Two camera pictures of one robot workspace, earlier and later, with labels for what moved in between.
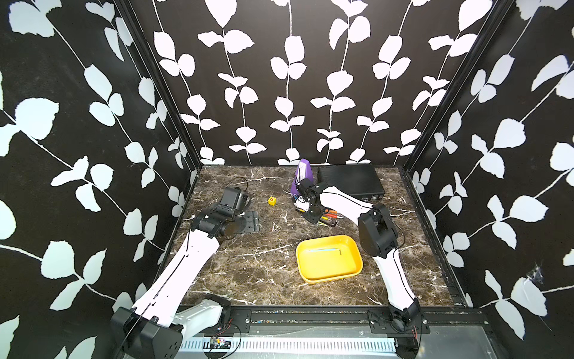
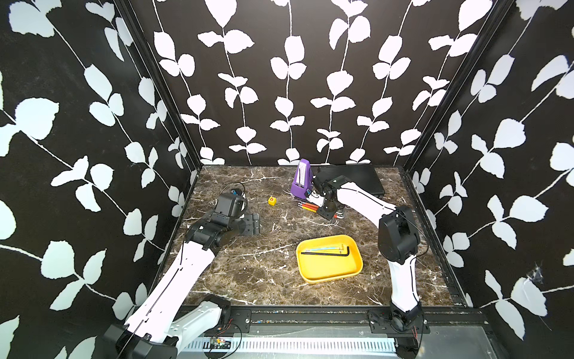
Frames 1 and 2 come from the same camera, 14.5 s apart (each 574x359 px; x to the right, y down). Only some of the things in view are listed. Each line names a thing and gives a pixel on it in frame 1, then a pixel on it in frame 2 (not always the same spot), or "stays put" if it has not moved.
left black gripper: (252, 221) stays put
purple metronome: (303, 171) stays put
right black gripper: (310, 218) -> (324, 215)
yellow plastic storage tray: (328, 258) stays put
